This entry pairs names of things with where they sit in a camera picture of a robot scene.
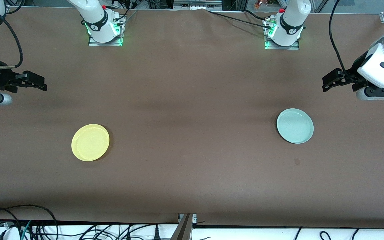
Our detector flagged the pale green round plate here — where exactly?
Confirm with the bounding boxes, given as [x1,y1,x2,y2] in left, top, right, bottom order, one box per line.
[276,108,314,144]

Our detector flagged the yellow round plate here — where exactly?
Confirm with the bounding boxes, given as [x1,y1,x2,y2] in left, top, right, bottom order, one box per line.
[71,124,110,162]

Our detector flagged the colourful small items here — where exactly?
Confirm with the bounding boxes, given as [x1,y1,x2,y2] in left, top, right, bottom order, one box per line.
[254,0,281,10]

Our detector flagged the brown table cover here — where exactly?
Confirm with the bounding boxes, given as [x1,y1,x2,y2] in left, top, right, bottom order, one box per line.
[0,6,384,230]

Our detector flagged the grey metal device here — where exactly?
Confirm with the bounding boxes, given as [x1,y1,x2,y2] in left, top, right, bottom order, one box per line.
[173,0,222,10]

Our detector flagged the white ledge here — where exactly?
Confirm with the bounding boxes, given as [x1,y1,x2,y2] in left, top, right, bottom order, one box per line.
[0,223,384,240]

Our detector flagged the aluminium left arm base plate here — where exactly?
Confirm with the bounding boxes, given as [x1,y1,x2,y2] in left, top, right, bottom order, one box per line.
[263,17,300,51]

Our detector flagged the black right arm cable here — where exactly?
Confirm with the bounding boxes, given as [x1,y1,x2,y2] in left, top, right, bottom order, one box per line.
[0,0,24,70]

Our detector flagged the aluminium right arm base plate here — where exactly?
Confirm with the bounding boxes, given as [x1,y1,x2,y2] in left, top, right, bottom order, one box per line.
[88,13,126,47]

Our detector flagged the short black table cable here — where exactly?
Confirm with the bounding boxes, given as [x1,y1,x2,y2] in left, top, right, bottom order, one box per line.
[244,9,271,20]

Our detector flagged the long black table cable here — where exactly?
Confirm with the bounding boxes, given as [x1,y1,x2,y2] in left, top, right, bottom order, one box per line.
[207,10,274,30]

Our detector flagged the black looped floor cable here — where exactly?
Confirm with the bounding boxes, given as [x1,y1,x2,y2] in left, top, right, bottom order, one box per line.
[0,204,58,240]

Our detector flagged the green cable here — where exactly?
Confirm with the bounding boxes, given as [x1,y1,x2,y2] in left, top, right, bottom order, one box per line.
[21,220,32,240]

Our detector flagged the aluminium frame profile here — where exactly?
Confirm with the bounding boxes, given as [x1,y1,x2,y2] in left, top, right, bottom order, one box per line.
[170,213,197,240]

